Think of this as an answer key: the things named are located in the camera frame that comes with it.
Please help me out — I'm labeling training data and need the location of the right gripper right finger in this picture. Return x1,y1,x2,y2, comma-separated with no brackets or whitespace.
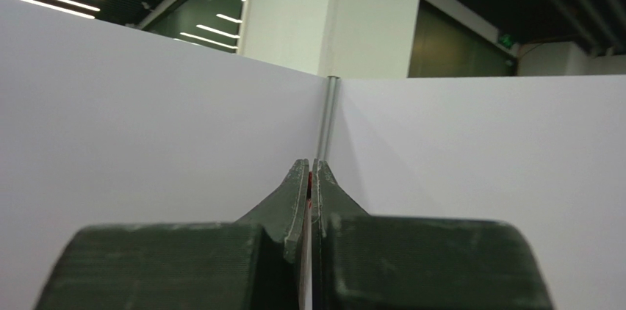
311,159,553,309

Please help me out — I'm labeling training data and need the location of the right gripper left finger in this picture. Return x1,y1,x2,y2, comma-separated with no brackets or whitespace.
35,159,309,309

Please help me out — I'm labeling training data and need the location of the white building column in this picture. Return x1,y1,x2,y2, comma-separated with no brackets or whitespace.
238,0,420,79

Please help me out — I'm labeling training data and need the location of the green exit sign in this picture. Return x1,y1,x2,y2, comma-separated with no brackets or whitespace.
497,32,516,50

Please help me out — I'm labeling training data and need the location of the right aluminium frame post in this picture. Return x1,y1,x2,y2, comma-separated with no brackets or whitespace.
316,76,340,160

